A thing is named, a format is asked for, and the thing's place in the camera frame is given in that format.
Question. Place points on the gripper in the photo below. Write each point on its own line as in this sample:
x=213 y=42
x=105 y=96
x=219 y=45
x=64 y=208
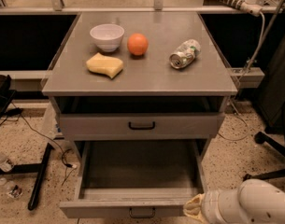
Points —
x=211 y=207

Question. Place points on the grey drawer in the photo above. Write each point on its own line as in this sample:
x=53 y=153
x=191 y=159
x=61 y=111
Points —
x=140 y=126
x=137 y=179

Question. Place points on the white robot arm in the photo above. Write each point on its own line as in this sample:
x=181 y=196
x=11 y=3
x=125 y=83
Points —
x=253 y=202

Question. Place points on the grey top drawer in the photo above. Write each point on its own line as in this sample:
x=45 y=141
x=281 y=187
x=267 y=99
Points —
x=140 y=126

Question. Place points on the grey drawer cabinet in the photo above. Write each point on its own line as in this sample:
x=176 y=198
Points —
x=147 y=84

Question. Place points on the crushed aluminium soda can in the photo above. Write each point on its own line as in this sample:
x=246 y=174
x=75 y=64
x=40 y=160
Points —
x=185 y=54

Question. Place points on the yellow sponge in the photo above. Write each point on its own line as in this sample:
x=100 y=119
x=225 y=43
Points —
x=104 y=65

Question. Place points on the orange fruit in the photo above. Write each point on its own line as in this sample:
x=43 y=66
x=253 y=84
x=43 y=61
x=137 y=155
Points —
x=137 y=44

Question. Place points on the small plastic cup litter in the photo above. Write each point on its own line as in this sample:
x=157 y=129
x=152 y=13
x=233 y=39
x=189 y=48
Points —
x=12 y=190

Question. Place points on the white ceramic bowl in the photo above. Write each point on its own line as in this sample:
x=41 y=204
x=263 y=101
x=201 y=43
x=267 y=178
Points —
x=107 y=37

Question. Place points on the clear plastic bottle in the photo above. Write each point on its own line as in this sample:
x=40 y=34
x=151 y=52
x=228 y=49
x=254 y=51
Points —
x=6 y=165

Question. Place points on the white power strip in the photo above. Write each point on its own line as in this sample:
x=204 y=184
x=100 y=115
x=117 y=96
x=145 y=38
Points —
x=242 y=5

